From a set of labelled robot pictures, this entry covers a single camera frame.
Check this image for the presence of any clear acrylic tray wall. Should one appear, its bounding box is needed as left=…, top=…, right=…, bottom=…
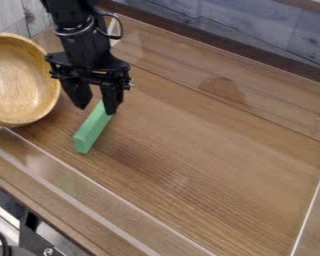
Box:
left=0, top=19, right=320, bottom=256

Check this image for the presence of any green rectangular stick block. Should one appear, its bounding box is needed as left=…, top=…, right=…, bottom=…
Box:
left=74, top=102, right=112, bottom=154

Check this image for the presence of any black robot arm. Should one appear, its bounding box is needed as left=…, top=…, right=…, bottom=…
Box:
left=40, top=0, right=132, bottom=115

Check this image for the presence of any clear acrylic corner bracket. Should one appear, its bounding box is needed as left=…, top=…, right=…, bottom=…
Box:
left=108, top=13, right=123, bottom=46

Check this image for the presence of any wooden bowl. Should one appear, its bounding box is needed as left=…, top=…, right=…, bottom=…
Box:
left=0, top=33, right=62, bottom=127

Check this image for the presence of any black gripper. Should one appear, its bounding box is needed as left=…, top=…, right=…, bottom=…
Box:
left=46, top=23, right=132, bottom=115

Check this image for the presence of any black metal table bracket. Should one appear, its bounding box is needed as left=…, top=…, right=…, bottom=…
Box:
left=19, top=211, right=67, bottom=256

